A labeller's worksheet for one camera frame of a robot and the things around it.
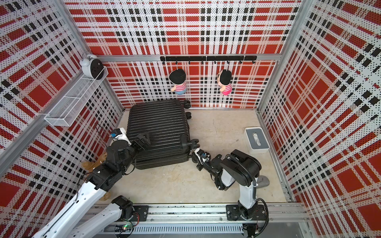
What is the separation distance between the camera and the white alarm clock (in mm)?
783

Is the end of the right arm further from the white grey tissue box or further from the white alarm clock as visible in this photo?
the white alarm clock

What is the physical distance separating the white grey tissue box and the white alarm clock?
0.99 metres

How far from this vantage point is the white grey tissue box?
945 mm
